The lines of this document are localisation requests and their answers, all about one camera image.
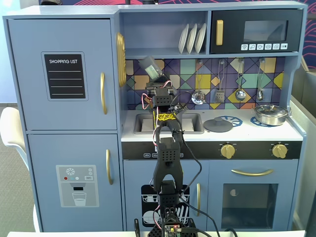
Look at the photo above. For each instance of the steel slotted spatula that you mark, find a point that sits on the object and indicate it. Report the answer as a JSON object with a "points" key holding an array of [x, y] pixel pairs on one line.
{"points": [[219, 96]]}

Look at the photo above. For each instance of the steel ladle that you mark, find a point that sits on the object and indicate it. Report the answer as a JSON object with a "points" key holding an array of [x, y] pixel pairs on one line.
{"points": [[240, 95]]}

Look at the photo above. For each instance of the steel skimmer spoon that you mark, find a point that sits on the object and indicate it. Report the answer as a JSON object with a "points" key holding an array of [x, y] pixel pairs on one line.
{"points": [[198, 97]]}

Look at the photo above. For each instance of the blue fridge door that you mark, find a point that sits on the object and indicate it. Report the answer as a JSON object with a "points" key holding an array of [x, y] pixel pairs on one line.
{"points": [[29, 74]]}

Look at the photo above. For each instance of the rounded desk partition panel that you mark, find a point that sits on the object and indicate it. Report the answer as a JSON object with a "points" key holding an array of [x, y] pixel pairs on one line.
{"points": [[303, 118]]}

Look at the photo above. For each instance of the motor controller board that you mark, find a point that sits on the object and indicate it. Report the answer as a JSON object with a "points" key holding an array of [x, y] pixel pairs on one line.
{"points": [[172, 227]]}

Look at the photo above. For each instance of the blue freezer door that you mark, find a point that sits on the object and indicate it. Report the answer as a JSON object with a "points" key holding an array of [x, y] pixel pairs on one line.
{"points": [[44, 153]]}

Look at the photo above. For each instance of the blue oven door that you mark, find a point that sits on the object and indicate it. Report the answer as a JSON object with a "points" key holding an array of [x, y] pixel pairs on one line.
{"points": [[217, 177]]}

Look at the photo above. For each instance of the black table clamp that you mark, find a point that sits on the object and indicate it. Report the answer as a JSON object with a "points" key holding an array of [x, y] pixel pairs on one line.
{"points": [[136, 228]]}

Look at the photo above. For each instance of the gold stove knob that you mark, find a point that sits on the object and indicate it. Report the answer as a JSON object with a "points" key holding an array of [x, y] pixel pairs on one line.
{"points": [[279, 151], [227, 151]]}

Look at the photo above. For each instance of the black microwave door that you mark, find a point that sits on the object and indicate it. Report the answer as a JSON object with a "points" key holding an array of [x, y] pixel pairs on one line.
{"points": [[232, 14]]}

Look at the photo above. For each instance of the white toy plate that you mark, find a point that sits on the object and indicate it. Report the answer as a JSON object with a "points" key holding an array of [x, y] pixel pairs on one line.
{"points": [[192, 37], [201, 37], [183, 39]]}

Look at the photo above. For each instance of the steel serving spoon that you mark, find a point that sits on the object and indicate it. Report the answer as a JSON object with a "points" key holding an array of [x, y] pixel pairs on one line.
{"points": [[259, 95]]}

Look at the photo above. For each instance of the steel cooking pot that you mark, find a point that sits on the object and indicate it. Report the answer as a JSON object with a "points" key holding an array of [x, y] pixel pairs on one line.
{"points": [[270, 119]]}

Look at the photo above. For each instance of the blue toy kitchen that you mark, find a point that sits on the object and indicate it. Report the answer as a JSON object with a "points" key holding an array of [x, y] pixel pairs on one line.
{"points": [[247, 133]]}

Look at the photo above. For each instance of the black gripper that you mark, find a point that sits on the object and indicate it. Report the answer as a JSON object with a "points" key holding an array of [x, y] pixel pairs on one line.
{"points": [[161, 79]]}

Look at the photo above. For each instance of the gold ribbed toy phone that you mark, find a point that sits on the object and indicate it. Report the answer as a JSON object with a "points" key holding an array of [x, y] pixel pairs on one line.
{"points": [[120, 59]]}

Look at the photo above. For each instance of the steel pot lid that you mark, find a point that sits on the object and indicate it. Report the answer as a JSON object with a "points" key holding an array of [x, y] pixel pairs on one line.
{"points": [[270, 109]]}

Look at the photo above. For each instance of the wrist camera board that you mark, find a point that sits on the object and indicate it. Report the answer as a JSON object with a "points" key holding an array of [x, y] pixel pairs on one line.
{"points": [[179, 108]]}

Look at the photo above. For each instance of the blue dishwasher door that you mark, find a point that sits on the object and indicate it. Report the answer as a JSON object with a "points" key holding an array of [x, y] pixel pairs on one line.
{"points": [[138, 172]]}

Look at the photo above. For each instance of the gray pot lid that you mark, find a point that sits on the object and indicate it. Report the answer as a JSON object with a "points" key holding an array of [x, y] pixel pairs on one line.
{"points": [[218, 126]]}

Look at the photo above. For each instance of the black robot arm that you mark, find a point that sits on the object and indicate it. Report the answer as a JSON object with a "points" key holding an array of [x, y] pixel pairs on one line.
{"points": [[168, 158]]}

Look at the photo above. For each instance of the white chair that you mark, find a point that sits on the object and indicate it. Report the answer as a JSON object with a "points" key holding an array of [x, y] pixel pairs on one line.
{"points": [[12, 128]]}

